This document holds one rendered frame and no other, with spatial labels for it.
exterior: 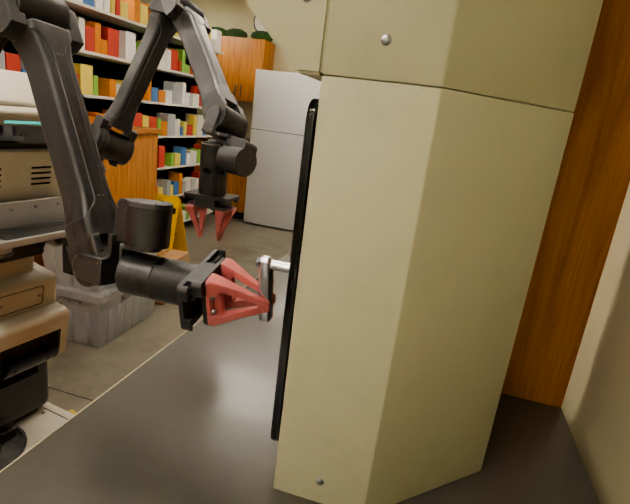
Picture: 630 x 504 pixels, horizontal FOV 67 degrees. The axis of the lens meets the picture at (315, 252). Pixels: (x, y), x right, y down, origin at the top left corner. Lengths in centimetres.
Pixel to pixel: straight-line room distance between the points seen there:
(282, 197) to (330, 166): 523
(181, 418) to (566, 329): 63
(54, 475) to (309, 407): 31
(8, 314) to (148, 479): 84
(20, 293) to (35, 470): 76
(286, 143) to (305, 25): 516
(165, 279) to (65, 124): 26
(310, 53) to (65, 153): 39
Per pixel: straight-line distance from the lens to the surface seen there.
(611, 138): 86
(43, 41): 80
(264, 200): 578
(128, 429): 73
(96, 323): 285
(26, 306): 142
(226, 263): 61
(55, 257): 288
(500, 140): 52
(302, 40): 48
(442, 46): 46
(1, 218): 128
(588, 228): 87
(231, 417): 74
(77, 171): 72
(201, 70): 113
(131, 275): 64
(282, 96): 565
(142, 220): 62
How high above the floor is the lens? 137
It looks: 16 degrees down
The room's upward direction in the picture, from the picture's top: 7 degrees clockwise
